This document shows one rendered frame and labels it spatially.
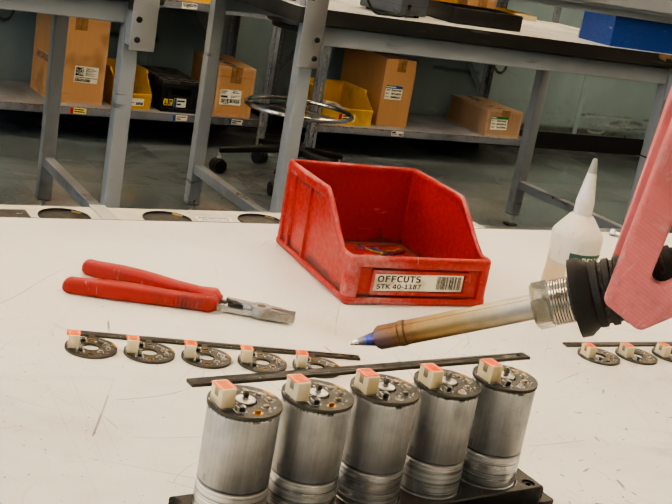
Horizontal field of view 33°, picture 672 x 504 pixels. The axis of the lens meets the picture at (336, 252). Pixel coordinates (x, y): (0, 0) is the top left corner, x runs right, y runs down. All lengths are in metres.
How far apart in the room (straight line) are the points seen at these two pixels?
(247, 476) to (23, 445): 0.12
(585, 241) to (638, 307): 0.39
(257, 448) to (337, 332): 0.26
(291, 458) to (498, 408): 0.09
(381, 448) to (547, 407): 0.20
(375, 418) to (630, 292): 0.10
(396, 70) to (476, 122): 0.56
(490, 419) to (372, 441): 0.05
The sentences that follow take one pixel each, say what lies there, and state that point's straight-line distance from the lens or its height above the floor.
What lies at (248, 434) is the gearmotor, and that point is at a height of 0.81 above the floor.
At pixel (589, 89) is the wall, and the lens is 6.27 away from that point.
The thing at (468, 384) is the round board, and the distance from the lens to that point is 0.42.
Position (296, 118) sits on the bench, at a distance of 2.96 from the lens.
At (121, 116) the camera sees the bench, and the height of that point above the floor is 0.43.
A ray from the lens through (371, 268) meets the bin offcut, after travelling 0.67.
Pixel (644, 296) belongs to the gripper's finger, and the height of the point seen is 0.88.
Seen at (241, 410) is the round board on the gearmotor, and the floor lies 0.81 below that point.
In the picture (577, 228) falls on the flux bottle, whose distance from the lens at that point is 0.74.
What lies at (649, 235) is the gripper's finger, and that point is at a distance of 0.33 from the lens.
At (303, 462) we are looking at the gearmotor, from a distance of 0.38.
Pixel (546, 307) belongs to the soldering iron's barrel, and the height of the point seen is 0.86.
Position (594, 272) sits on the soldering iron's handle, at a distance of 0.35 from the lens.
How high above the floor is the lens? 0.97
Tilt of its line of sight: 16 degrees down
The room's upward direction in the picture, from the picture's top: 10 degrees clockwise
